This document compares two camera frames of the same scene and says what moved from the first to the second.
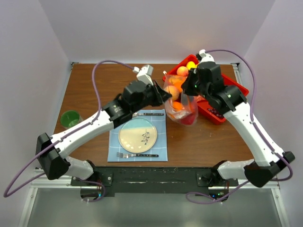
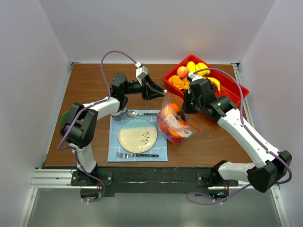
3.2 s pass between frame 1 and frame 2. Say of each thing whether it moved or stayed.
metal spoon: stayed
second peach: stayed
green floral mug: stayed
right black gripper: moved
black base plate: stayed
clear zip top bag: moved
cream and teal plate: stayed
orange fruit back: stayed
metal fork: stayed
